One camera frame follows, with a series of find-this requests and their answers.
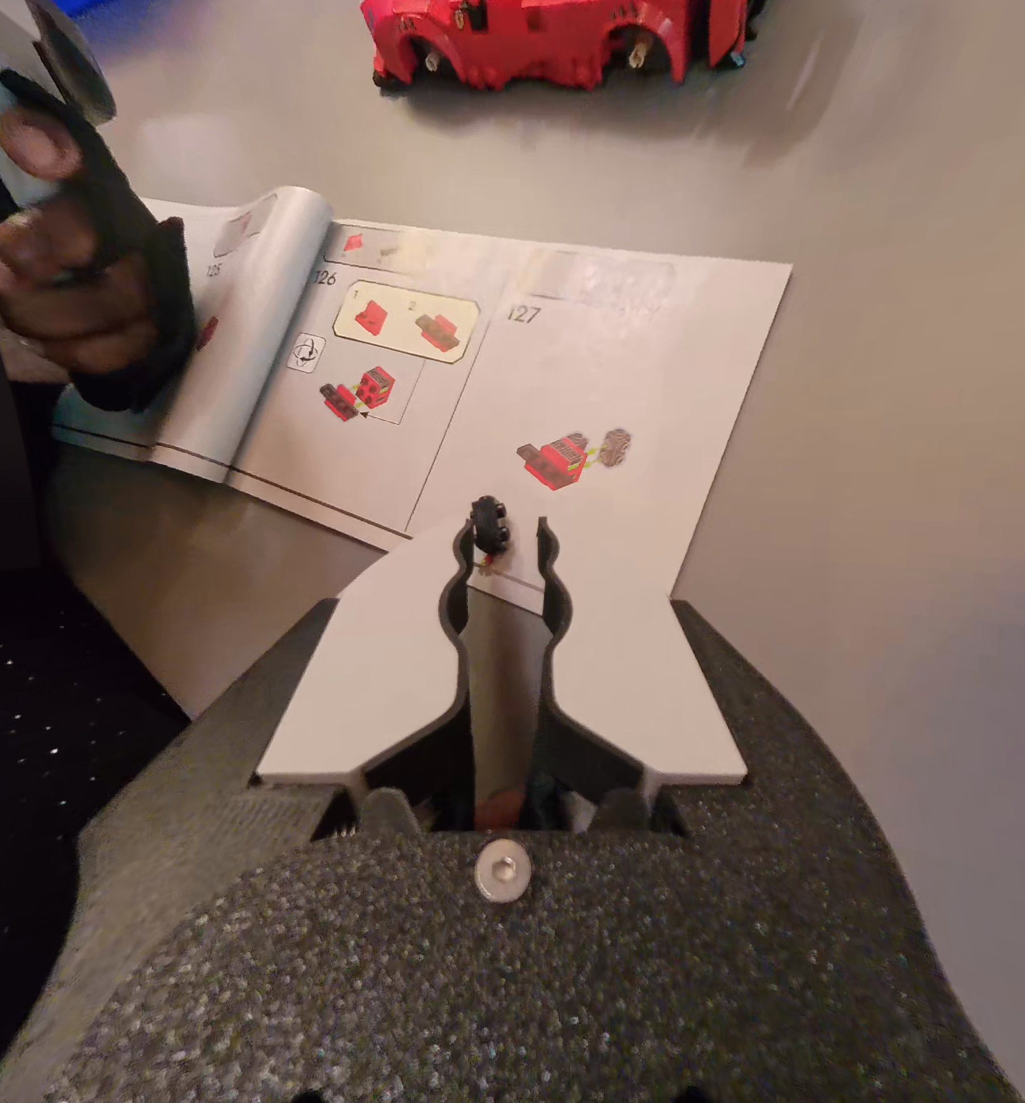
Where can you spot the lego instruction booklet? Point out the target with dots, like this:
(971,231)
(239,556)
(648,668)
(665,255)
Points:
(607,362)

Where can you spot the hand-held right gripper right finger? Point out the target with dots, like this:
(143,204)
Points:
(641,689)

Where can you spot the person's left hand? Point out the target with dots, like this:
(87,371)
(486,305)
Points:
(64,293)

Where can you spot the red lego car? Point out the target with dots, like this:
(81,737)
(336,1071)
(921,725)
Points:
(564,43)

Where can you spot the person's right hand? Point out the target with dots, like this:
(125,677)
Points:
(499,806)

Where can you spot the small black lego piece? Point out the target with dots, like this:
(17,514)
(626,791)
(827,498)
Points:
(491,521)

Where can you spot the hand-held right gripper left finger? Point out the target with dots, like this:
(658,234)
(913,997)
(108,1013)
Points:
(366,681)

